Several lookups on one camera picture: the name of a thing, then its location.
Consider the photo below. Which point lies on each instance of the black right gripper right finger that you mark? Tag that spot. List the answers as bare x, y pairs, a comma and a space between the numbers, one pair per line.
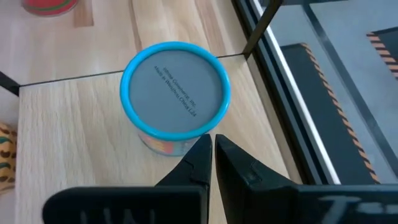
248, 199

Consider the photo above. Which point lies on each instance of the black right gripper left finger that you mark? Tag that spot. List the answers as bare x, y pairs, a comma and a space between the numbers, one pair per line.
186, 205

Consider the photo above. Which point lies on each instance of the yellow patterned silver-top can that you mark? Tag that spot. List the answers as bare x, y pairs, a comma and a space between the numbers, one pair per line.
7, 155

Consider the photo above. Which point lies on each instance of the large red orange printed can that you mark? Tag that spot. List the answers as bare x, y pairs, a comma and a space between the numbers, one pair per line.
49, 6

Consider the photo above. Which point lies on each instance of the wooden shelf with black posts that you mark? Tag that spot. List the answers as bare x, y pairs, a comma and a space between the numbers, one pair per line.
77, 140

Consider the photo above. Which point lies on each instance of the black floor mat striped edge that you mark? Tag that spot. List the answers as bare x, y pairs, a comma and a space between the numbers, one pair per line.
388, 43
326, 124

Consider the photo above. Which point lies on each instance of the small blue-rimmed can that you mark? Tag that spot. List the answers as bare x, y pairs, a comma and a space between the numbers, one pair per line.
175, 90

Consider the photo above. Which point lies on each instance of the black aluminium table frame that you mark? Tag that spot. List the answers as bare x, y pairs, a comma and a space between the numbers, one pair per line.
278, 93

